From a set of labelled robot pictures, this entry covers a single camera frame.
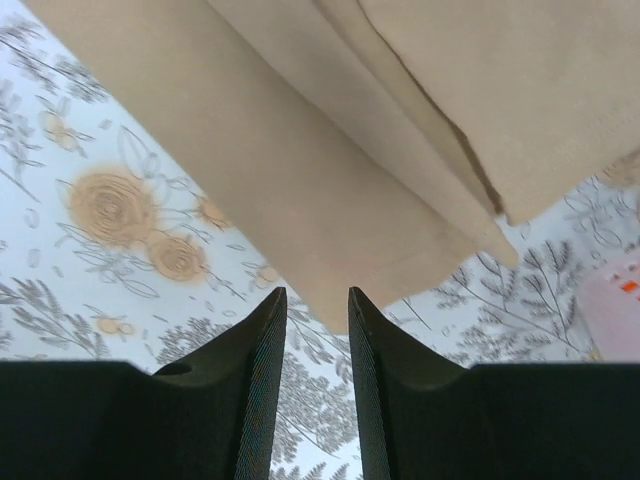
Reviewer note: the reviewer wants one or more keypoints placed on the floral patterned table mat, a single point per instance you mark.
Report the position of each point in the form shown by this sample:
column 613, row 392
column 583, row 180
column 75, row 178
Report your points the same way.
column 109, row 251

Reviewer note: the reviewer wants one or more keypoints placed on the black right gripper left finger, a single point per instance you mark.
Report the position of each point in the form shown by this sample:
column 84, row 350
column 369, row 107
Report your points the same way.
column 208, row 415

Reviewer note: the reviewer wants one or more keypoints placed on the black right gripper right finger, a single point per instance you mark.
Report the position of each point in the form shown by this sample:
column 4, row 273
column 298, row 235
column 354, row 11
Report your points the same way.
column 422, row 416

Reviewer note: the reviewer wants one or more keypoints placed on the beige t shirt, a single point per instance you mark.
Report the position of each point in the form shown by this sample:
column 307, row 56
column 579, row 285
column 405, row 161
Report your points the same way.
column 371, row 143

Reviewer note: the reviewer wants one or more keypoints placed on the white plastic laundry basket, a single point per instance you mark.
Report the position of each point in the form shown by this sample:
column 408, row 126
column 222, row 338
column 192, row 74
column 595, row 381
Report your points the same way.
column 608, row 300

